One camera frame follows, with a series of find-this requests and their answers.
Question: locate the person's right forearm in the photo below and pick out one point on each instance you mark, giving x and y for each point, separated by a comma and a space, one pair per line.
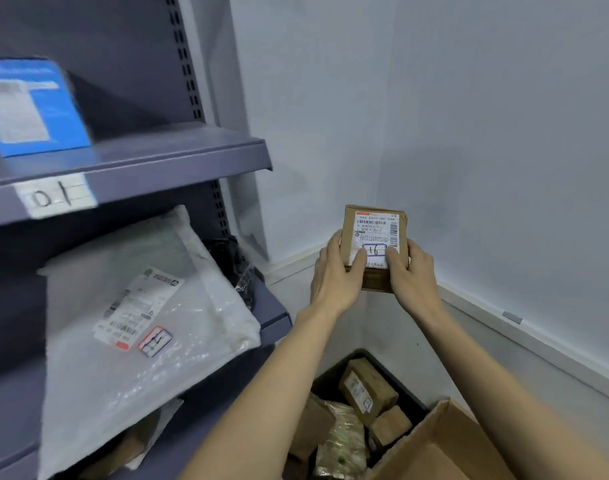
504, 384

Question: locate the small brown labelled cardboard box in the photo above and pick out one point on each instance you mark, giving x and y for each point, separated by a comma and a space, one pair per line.
376, 239

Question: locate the black plastic bin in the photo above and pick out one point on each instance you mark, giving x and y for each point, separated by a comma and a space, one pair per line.
384, 384

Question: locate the grey metal shelving unit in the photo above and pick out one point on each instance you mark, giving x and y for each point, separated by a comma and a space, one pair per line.
134, 194

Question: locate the person's left thumb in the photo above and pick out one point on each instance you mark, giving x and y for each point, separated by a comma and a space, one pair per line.
358, 268

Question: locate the person's left hand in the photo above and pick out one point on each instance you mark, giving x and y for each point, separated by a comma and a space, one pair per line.
334, 282

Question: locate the person's right hand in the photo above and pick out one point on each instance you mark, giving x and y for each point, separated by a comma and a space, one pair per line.
415, 284

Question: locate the person's right thumb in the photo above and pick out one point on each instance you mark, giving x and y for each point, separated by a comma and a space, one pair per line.
395, 264

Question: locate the large open cardboard box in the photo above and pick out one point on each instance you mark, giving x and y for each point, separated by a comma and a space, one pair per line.
434, 449

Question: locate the person's left forearm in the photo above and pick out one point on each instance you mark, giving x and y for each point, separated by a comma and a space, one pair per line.
264, 394

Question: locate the small plain brown cardboard box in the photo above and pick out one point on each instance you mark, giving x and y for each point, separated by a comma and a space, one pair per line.
390, 425

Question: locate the clear plastic-wrapped parcel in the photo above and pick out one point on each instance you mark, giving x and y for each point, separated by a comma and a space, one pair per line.
342, 439

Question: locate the white handwritten shelf label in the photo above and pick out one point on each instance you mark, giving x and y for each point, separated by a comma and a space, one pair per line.
57, 195

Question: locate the blue parcel with white label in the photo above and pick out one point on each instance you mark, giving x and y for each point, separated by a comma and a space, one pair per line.
32, 107

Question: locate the black plastic-wrapped parcel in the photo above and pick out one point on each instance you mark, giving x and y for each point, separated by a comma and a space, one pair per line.
237, 267

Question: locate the white plastic mailer bag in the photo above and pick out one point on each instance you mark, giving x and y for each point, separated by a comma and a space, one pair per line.
139, 324

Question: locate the brown cardboard parcel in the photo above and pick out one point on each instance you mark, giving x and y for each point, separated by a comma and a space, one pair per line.
309, 428
129, 447

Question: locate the brown cardboard box with label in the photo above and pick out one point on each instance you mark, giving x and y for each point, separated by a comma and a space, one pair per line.
367, 389

